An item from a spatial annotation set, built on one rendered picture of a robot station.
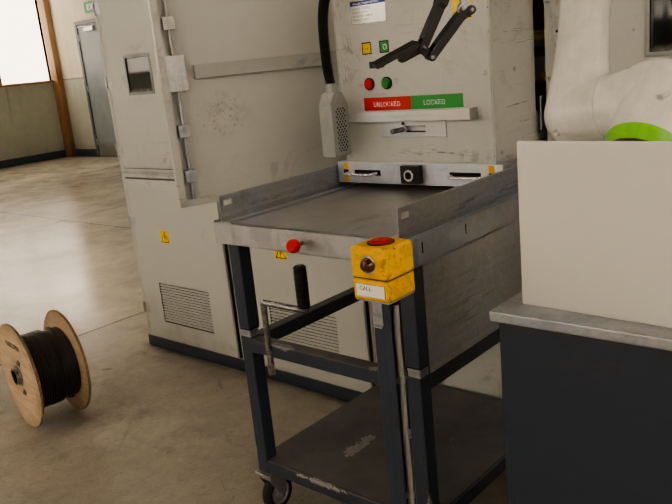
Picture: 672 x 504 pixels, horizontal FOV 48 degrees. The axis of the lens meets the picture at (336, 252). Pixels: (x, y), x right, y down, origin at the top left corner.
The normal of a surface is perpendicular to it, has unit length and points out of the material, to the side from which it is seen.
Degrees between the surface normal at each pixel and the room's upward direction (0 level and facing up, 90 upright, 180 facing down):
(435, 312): 90
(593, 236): 90
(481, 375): 90
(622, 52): 90
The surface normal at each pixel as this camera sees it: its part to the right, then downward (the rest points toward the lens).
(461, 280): 0.76, 0.09
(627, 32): -0.65, 0.26
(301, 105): 0.39, 0.19
